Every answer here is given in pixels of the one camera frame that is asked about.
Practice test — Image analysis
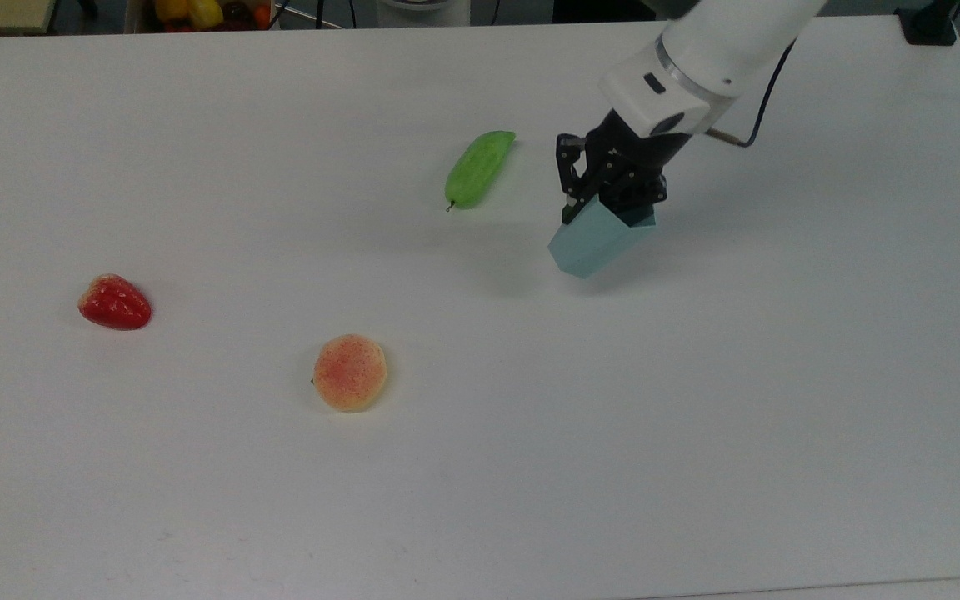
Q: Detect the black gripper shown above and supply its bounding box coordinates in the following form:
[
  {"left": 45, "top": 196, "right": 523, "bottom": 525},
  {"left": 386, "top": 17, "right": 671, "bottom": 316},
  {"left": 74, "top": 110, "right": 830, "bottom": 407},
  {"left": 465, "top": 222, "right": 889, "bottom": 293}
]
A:
[{"left": 557, "top": 108, "right": 691, "bottom": 226}]

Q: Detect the teal hexagonal mug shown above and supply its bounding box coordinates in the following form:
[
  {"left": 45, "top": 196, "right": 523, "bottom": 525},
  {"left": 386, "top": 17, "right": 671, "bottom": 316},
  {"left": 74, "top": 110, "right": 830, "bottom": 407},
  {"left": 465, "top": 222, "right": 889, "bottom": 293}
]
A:
[{"left": 548, "top": 198, "right": 658, "bottom": 280}]

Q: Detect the green toy cucumber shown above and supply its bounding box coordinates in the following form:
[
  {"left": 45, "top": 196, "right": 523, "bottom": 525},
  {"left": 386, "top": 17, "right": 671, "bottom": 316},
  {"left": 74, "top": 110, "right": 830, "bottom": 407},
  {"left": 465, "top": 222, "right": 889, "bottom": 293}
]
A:
[{"left": 444, "top": 130, "right": 518, "bottom": 213}]

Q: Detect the toy peach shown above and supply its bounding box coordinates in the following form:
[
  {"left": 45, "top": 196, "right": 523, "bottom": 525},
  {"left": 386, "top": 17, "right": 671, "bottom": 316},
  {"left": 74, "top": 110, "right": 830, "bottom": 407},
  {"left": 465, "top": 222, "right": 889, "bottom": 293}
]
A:
[{"left": 312, "top": 334, "right": 388, "bottom": 413}]

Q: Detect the black table clamp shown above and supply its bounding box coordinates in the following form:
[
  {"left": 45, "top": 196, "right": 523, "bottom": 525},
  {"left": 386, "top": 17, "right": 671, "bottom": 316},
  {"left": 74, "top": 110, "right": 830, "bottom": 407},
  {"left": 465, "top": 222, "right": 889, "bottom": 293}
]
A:
[{"left": 897, "top": 0, "right": 960, "bottom": 47}]

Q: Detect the box of toy fruit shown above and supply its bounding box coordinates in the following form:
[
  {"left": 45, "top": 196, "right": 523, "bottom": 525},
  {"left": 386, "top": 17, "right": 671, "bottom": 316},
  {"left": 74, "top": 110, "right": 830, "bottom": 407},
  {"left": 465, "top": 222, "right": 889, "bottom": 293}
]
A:
[{"left": 124, "top": 0, "right": 281, "bottom": 33}]

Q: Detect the red toy strawberry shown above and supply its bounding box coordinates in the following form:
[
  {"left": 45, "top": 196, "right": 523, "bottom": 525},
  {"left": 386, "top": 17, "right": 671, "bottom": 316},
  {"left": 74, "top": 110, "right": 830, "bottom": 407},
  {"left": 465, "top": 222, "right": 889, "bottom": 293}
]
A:
[{"left": 77, "top": 273, "right": 153, "bottom": 331}]

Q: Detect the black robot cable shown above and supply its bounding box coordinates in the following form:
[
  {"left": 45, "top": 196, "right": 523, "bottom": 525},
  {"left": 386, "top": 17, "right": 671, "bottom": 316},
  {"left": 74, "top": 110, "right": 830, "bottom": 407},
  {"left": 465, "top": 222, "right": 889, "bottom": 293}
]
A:
[{"left": 705, "top": 37, "right": 798, "bottom": 149}]

